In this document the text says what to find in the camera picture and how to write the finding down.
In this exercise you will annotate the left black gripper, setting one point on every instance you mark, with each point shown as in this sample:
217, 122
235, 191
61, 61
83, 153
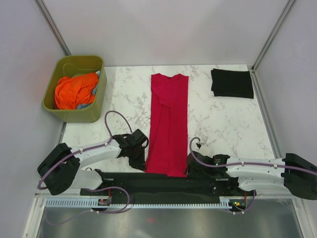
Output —
139, 164

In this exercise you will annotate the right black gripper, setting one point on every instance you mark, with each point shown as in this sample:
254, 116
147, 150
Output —
189, 170

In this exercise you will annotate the magenta red t shirt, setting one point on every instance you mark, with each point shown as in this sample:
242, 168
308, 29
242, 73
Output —
168, 125

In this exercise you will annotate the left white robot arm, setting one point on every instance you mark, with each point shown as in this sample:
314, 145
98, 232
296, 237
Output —
62, 168

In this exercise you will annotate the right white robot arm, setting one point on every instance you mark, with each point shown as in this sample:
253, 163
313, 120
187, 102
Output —
233, 176

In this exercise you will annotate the olive green plastic bin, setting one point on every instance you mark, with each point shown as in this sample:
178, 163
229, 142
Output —
74, 66

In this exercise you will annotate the orange t shirt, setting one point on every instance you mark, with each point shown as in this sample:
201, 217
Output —
72, 91

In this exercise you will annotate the folded black t shirt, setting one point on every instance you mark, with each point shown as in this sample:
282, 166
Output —
227, 83

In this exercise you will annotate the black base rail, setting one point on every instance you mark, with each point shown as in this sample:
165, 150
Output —
144, 186

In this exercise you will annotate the white slotted cable duct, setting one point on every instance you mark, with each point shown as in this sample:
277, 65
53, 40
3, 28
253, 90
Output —
98, 203

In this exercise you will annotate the right aluminium frame post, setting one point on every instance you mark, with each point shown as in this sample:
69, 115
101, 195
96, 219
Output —
275, 30

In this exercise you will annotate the aluminium frame post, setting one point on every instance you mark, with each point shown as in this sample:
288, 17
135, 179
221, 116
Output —
275, 30
53, 26

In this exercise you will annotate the left aluminium frame post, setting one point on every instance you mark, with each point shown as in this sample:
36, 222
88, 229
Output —
53, 26

